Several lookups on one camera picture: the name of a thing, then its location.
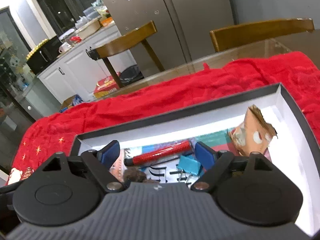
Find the white kitchen cabinet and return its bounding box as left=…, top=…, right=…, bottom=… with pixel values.
left=37, top=22, right=121, bottom=103

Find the colourful textbook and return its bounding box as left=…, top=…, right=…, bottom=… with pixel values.
left=110, top=130, right=240, bottom=183

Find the black shallow cardboard box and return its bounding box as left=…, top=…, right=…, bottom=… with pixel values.
left=71, top=83, right=319, bottom=236

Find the right wooden chair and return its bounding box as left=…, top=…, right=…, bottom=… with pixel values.
left=210, top=18, right=315, bottom=53

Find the beige plastic basin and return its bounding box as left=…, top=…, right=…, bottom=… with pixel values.
left=75, top=18, right=101, bottom=40

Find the left wooden chair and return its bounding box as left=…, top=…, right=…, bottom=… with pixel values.
left=86, top=21, right=165, bottom=88

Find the blue binder clip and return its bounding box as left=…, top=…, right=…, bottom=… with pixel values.
left=169, top=155, right=202, bottom=186

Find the red carton on floor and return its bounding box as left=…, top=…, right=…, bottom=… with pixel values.
left=93, top=75, right=119, bottom=99

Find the wooden chair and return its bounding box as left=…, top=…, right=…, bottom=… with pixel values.
left=86, top=21, right=165, bottom=88
left=210, top=18, right=315, bottom=53

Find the black microwave oven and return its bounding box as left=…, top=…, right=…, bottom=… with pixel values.
left=27, top=36, right=62, bottom=75

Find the red lighter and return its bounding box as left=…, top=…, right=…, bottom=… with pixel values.
left=124, top=140, right=194, bottom=167

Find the silver double door refrigerator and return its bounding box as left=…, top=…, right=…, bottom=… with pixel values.
left=103, top=0, right=234, bottom=70

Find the white mug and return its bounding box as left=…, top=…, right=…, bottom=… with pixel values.
left=59, top=42, right=72, bottom=54

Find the red teddy bear blanket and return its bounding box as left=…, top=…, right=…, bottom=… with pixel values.
left=7, top=51, right=319, bottom=184

